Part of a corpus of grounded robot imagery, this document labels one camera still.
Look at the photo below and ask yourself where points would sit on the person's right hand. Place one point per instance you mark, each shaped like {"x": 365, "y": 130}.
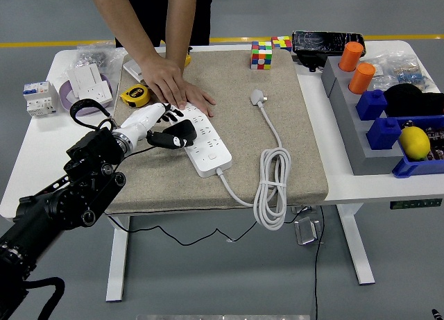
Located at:
{"x": 166, "y": 77}

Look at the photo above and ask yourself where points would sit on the black-white robot right hand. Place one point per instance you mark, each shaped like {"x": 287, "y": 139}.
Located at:
{"x": 436, "y": 314}

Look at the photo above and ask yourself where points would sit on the person's left hand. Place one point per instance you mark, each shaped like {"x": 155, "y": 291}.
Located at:
{"x": 203, "y": 99}

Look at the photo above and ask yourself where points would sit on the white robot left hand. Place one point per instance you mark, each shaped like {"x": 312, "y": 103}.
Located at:
{"x": 144, "y": 118}

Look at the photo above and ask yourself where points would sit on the black plug adapter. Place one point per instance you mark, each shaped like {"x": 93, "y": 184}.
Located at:
{"x": 184, "y": 129}

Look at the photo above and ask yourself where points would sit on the white power strip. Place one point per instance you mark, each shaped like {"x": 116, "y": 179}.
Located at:
{"x": 211, "y": 157}

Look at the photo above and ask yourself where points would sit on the person's left forearm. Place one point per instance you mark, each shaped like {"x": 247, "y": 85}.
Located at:
{"x": 182, "y": 21}

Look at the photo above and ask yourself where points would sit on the person's right forearm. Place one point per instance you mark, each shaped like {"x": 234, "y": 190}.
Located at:
{"x": 121, "y": 18}

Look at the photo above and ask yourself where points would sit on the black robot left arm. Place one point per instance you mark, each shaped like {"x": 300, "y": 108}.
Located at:
{"x": 62, "y": 195}

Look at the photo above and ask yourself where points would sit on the dark circuit board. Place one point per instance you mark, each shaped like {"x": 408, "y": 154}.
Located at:
{"x": 436, "y": 136}

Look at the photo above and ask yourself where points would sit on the yellow tape measure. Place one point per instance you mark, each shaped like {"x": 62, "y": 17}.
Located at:
{"x": 137, "y": 95}

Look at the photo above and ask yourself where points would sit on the yellow black tool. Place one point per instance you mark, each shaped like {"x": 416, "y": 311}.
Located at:
{"x": 188, "y": 60}

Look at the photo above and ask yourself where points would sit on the grey-brown mat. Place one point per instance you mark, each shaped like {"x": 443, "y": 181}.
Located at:
{"x": 236, "y": 143}

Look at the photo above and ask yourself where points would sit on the person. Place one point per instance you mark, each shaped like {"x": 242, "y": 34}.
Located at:
{"x": 156, "y": 18}

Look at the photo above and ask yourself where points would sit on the large Rubik's cube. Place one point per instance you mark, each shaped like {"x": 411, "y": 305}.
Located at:
{"x": 261, "y": 58}

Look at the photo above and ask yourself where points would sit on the clear bag of screws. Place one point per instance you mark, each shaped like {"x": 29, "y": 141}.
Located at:
{"x": 90, "y": 54}

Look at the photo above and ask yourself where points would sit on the purple bowl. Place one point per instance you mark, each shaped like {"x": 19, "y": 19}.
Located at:
{"x": 66, "y": 94}

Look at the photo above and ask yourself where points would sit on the small Rubik's cube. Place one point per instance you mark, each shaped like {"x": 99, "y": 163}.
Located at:
{"x": 282, "y": 42}

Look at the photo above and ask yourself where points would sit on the white table leg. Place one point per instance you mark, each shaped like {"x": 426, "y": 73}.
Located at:
{"x": 355, "y": 243}
{"x": 118, "y": 257}

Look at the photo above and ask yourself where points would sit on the white circuit breaker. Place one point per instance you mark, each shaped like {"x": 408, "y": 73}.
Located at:
{"x": 36, "y": 98}

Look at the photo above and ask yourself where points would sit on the black table control panel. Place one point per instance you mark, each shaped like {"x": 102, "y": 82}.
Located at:
{"x": 414, "y": 204}

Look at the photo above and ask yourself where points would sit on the black film-wrapped device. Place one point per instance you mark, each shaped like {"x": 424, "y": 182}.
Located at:
{"x": 319, "y": 42}

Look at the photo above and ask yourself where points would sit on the blue plastic bin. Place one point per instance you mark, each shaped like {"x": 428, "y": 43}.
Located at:
{"x": 412, "y": 167}

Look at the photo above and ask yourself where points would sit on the grey stepped peg holder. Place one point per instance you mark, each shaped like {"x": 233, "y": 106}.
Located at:
{"x": 350, "y": 125}

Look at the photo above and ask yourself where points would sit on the orange cylinder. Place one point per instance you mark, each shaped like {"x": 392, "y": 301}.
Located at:
{"x": 351, "y": 56}
{"x": 361, "y": 78}

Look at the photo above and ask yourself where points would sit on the blue block with knob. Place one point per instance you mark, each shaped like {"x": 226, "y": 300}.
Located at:
{"x": 383, "y": 134}
{"x": 371, "y": 106}

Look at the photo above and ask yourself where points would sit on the yellow lemon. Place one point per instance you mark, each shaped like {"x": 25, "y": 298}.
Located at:
{"x": 414, "y": 143}

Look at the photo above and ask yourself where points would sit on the clear bag of small parts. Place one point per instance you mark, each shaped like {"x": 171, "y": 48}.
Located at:
{"x": 406, "y": 71}

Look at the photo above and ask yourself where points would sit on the black cloth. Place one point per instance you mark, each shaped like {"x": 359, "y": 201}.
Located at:
{"x": 409, "y": 99}

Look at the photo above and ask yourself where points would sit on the white flat switch panel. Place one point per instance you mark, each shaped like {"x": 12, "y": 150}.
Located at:
{"x": 132, "y": 68}

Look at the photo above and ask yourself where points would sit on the white wall socket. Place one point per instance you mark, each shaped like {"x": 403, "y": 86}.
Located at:
{"x": 95, "y": 92}

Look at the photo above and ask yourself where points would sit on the white switch plate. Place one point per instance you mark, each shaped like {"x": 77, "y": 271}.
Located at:
{"x": 83, "y": 76}

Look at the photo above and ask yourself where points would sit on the small metal bracket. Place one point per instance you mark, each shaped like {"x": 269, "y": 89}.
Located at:
{"x": 303, "y": 209}

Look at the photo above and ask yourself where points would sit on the large metal bracket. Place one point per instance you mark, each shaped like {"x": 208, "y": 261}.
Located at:
{"x": 307, "y": 231}

